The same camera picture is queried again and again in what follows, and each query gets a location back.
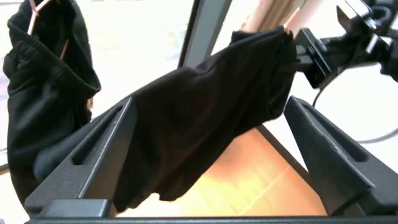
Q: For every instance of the black shorts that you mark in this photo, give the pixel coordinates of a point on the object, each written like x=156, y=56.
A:
x=46, y=93

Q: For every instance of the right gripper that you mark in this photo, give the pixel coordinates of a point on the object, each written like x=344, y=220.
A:
x=314, y=59

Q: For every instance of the beige curtain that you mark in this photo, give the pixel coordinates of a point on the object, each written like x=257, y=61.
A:
x=270, y=15

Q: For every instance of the black garment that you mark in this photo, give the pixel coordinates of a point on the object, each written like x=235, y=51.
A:
x=202, y=109

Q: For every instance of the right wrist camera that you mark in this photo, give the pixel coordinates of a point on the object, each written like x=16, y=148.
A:
x=351, y=14

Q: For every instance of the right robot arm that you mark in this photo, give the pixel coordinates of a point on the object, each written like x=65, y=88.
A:
x=390, y=59

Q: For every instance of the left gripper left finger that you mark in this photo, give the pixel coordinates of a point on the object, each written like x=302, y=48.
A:
x=99, y=180

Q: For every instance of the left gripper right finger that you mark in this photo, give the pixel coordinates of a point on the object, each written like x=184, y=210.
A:
x=326, y=174

